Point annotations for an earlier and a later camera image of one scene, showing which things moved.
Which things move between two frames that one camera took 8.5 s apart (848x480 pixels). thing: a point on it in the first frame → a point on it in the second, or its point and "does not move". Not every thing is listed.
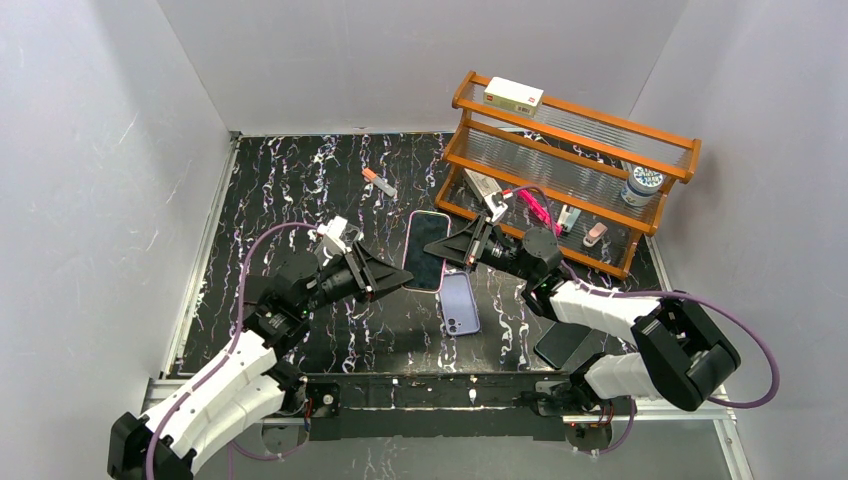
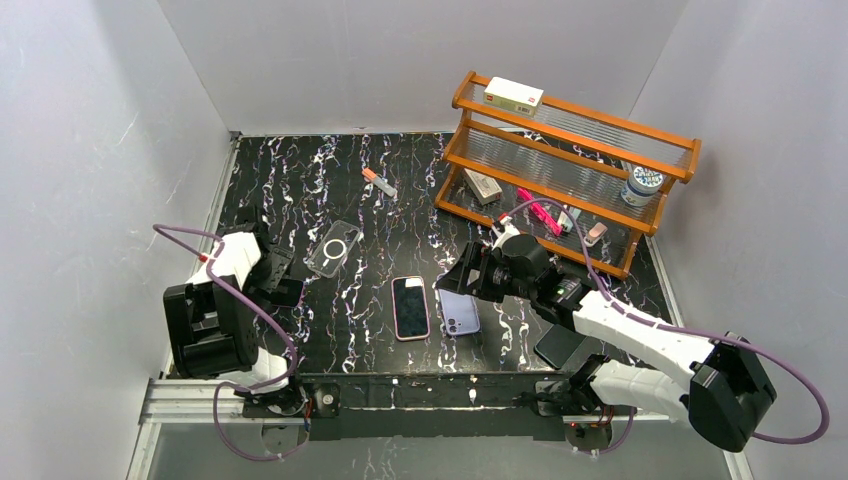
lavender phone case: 458,304 does not move
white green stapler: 567,220 does not move
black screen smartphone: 426,269 → 411,306
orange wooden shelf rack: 598,181 does not move
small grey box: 480,184 does not move
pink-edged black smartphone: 443,273 → 410,308
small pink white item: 598,230 does not move
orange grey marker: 379,182 does not move
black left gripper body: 358,273 → 279,266
